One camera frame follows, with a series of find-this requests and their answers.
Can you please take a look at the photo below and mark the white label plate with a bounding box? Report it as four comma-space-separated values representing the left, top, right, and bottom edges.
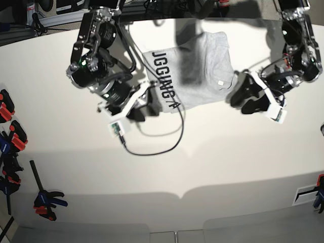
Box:
292, 184, 318, 206

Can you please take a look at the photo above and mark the grey T-shirt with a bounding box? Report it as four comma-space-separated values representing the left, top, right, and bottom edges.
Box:
143, 31, 236, 113

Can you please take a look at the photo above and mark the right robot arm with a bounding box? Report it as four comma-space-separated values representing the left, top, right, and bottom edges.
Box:
66, 1, 159, 124

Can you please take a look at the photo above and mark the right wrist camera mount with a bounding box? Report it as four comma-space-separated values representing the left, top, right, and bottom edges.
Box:
97, 81, 159, 137

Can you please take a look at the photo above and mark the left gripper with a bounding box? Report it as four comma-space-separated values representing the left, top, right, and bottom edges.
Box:
226, 72, 270, 114

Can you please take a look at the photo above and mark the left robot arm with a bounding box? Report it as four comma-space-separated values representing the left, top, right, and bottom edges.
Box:
229, 1, 323, 114

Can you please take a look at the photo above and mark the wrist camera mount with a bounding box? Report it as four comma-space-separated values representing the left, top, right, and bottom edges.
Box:
97, 81, 159, 137
246, 71, 287, 124

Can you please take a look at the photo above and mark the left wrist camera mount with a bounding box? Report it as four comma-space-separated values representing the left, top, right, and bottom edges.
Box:
246, 71, 287, 124

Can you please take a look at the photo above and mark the orange black clamp lower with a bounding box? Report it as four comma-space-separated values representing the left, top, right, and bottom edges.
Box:
9, 120, 28, 152

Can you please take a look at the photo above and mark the blue black bar clamp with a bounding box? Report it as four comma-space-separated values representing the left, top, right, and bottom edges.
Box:
30, 160, 68, 221

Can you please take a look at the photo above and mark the blue black clamp left edge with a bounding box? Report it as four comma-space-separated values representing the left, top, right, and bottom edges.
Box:
1, 131, 23, 215

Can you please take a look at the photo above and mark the orange black clamp upper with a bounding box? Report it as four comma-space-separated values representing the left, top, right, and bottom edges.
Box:
1, 89, 15, 124

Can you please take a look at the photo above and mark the blue clamp right edge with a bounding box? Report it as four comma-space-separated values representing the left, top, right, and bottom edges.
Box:
313, 174, 324, 214

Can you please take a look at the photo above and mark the orange black clamp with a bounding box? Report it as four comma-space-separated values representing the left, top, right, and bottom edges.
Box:
9, 120, 28, 152
1, 89, 15, 124

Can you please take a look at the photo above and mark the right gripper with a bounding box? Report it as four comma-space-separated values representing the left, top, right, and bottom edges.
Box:
101, 83, 160, 123

